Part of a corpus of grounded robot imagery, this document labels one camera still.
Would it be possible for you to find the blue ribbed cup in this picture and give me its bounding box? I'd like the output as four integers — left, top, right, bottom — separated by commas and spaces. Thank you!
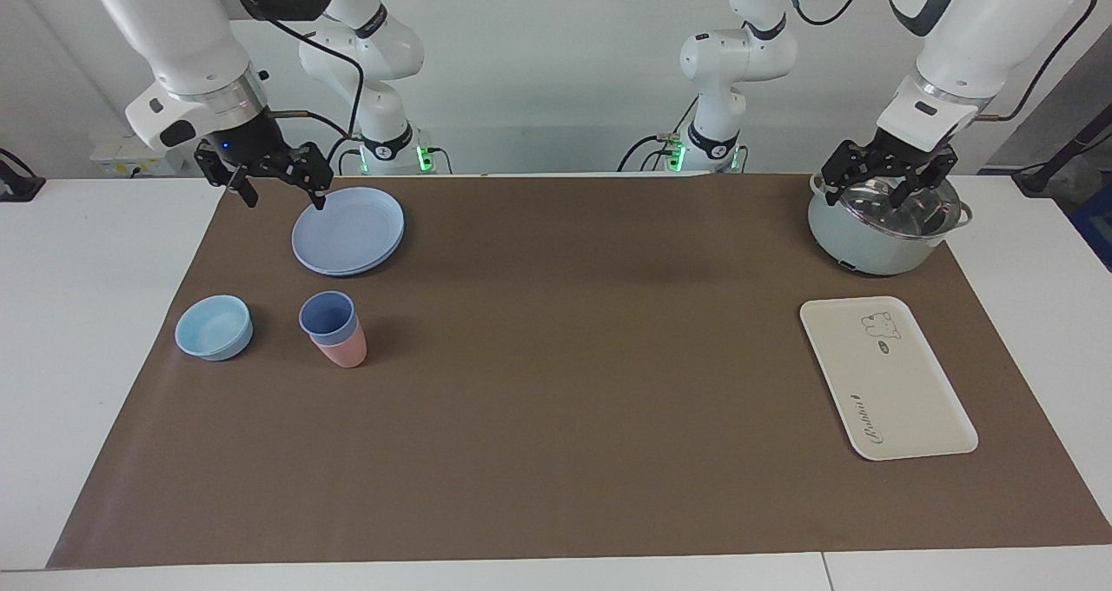
298, 291, 358, 346

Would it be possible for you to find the pink cup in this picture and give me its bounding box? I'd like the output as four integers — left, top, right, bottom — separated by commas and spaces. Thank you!
310, 324, 368, 369

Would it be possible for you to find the cream tray with rabbit print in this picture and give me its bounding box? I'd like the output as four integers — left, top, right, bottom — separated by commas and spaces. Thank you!
799, 295, 979, 462

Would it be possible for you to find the glass pot lid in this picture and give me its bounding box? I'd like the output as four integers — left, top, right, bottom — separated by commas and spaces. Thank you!
820, 174, 965, 241

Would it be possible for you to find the blue round plate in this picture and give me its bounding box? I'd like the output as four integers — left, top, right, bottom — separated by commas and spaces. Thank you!
291, 187, 406, 277

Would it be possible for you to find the pale green cooking pot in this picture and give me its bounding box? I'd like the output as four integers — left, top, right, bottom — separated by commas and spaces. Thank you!
807, 172, 974, 276

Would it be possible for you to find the light blue bowl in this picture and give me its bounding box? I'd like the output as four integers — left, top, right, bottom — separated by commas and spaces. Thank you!
175, 295, 255, 362

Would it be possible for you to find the black stand leg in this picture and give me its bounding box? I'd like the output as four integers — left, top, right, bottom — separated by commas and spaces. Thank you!
1011, 125, 1112, 197

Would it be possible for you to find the blue crate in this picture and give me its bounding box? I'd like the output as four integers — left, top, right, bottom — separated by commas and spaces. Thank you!
1068, 183, 1112, 272

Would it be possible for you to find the black table clamp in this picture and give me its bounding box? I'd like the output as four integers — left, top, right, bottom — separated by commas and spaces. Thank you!
0, 147, 47, 203

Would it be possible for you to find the brown table mat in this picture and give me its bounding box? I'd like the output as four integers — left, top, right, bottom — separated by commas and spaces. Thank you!
46, 173, 1112, 570

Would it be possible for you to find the white wall socket box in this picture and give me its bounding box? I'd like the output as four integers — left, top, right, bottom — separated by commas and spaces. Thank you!
89, 134, 186, 178

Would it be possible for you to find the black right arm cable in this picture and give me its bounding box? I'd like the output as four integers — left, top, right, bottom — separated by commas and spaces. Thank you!
215, 0, 366, 168

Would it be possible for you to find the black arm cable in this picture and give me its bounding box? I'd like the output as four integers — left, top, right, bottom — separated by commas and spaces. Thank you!
215, 0, 366, 168
975, 0, 1101, 123

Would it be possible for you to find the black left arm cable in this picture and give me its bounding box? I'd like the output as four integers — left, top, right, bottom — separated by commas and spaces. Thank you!
975, 0, 1101, 123

